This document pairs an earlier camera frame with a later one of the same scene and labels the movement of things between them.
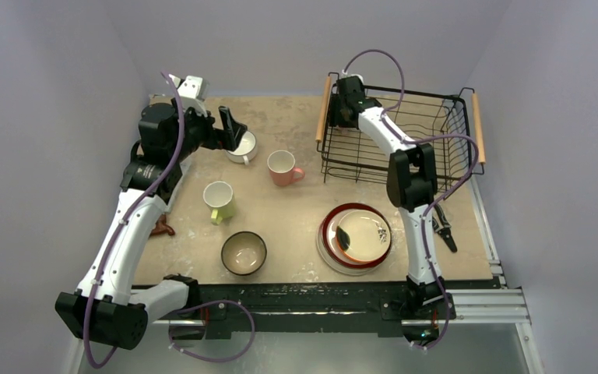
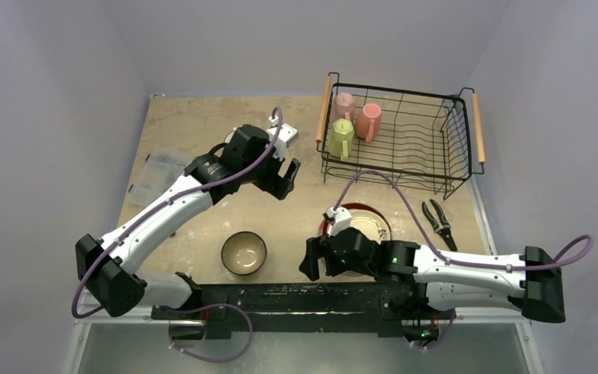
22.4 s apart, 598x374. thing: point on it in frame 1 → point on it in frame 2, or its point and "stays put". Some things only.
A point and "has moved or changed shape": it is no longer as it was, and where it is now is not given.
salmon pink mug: (281, 164) has moved or changed shape
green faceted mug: (219, 196) → (341, 139)
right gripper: (342, 113) → (321, 255)
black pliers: (444, 231) stays put
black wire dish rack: (449, 125) stays put
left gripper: (227, 139) → (276, 185)
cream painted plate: (364, 236) stays put
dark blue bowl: (244, 252) stays put
